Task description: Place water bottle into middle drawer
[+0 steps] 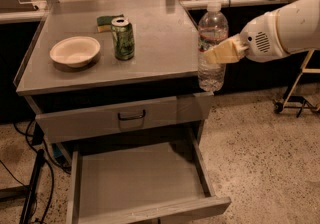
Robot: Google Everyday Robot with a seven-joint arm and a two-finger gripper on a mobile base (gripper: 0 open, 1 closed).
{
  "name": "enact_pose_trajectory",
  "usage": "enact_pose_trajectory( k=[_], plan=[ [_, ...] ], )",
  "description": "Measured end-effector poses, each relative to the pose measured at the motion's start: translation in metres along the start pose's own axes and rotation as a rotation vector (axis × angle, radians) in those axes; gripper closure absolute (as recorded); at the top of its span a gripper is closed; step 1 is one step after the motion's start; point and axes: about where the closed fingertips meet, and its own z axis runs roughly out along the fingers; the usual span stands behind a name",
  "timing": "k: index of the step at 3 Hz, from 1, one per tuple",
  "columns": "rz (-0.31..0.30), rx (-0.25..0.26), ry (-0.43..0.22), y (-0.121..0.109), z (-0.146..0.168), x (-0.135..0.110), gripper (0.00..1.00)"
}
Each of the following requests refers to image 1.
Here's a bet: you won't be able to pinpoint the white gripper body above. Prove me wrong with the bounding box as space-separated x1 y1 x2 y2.
240 11 288 62

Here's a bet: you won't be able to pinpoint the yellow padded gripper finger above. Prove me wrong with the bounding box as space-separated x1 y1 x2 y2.
203 34 248 64

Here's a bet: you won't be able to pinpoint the clear plastic water bottle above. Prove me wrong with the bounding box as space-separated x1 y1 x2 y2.
197 2 230 93

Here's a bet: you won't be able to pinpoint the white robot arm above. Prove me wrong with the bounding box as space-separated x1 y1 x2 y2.
204 0 320 64

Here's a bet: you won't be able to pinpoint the grey drawer cabinet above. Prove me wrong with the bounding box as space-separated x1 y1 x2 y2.
13 0 232 224

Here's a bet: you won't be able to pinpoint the open middle drawer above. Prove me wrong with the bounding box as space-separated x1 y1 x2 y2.
66 128 231 224

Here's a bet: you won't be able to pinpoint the closed top drawer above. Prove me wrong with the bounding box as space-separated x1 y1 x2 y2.
36 92 213 143

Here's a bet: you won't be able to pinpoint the green soda can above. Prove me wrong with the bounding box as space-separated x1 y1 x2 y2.
111 17 135 61

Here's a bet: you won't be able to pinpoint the green yellow sponge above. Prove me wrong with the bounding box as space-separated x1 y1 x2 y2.
97 14 124 33

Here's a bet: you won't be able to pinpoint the white paper bowl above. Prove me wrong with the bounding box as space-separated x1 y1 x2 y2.
49 36 101 68

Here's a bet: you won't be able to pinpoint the black metal floor stand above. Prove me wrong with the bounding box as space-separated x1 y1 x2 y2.
0 150 44 224

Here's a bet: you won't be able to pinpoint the wheeled cart frame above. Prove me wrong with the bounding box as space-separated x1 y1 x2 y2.
273 49 320 118

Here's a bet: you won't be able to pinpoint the black drawer handle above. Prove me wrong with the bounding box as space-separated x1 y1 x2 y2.
117 109 146 121

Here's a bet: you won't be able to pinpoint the white counter rail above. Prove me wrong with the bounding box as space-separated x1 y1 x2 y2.
0 0 297 24

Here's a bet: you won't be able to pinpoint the black floor cables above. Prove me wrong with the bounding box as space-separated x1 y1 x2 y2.
0 119 72 224

